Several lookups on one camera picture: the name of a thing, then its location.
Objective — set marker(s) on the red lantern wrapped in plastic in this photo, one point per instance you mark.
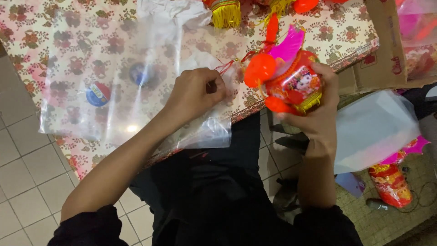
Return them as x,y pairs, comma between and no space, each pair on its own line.
392,184

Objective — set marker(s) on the stack of clear plastic bags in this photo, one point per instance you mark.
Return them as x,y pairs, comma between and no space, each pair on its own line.
112,112

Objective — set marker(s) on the floral tablecloth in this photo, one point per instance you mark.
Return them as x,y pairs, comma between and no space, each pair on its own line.
324,34

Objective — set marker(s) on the person's left hand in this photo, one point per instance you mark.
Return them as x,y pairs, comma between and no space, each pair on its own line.
191,97

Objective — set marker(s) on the black sandal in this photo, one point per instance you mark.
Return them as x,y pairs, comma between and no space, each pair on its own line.
290,140

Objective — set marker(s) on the pink toys in plastic bag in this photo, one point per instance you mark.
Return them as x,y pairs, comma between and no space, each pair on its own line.
418,20

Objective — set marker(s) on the brown cardboard box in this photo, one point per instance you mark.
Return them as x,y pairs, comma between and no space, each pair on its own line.
382,58

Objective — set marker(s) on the small black device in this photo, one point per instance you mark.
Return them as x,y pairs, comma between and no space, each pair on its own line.
377,204

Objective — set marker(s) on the person's right hand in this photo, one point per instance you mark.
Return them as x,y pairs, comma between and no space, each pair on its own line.
321,126

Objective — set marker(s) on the purple plastic piece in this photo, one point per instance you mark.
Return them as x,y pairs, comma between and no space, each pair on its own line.
350,184

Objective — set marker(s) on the orange plastic stick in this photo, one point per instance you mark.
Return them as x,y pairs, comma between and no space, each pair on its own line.
272,29

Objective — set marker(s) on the crumpled white plastic sheet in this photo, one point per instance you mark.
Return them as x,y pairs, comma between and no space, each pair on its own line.
170,12

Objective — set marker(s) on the person's black clothing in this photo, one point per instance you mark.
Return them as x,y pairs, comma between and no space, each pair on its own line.
218,205

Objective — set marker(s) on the dark blue round sticker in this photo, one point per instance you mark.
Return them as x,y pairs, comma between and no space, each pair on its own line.
139,74

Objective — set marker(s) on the red lantern yellow fringe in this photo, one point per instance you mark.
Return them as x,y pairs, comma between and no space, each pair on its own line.
225,12

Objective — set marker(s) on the blue red round sticker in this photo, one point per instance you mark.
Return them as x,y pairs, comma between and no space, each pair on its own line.
98,94

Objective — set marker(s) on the red lantern yellow tassel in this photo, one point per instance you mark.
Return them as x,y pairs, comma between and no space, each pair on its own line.
300,5

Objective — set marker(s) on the red toy lantern pink feather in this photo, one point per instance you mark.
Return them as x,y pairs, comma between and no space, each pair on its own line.
293,82

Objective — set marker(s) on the large clear plastic bag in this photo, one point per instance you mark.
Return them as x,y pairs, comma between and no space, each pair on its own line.
372,133

